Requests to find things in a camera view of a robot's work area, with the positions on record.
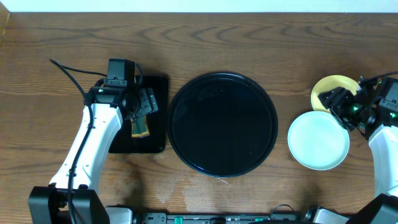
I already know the green and yellow sponge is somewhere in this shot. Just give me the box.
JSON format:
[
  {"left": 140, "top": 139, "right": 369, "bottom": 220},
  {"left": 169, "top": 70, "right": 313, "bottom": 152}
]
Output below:
[{"left": 131, "top": 116, "right": 150, "bottom": 138}]

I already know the yellow plate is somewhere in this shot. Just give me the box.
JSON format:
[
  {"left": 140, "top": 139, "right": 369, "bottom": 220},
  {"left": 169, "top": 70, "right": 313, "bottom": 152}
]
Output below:
[{"left": 310, "top": 75, "right": 359, "bottom": 113}]

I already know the light blue plate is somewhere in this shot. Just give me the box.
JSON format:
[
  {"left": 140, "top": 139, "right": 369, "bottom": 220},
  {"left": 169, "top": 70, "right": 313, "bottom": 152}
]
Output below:
[{"left": 287, "top": 111, "right": 349, "bottom": 170}]

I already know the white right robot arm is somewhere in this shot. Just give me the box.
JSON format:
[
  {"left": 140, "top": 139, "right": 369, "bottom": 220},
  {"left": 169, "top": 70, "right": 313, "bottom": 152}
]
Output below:
[{"left": 167, "top": 86, "right": 397, "bottom": 195}]

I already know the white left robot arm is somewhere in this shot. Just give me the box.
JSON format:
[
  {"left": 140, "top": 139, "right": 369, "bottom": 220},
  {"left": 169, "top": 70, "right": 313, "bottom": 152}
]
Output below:
[{"left": 28, "top": 81, "right": 157, "bottom": 223}]

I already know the black rectangular tray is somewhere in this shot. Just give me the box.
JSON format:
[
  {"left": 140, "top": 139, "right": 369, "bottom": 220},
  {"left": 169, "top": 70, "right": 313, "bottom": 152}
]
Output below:
[{"left": 109, "top": 75, "right": 169, "bottom": 154}]

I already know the round black tray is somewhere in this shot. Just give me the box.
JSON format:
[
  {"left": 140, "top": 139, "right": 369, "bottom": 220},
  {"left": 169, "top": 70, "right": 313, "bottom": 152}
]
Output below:
[{"left": 167, "top": 72, "right": 278, "bottom": 178}]

